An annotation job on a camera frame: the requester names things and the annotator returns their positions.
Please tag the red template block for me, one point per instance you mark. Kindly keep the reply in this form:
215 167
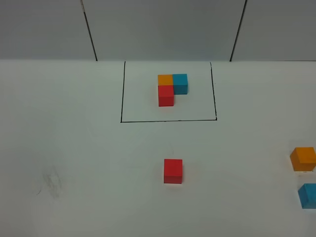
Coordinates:
165 96

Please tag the orange template block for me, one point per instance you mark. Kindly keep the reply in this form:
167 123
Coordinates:
165 80

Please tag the blue template block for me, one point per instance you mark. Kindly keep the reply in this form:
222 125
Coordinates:
180 84

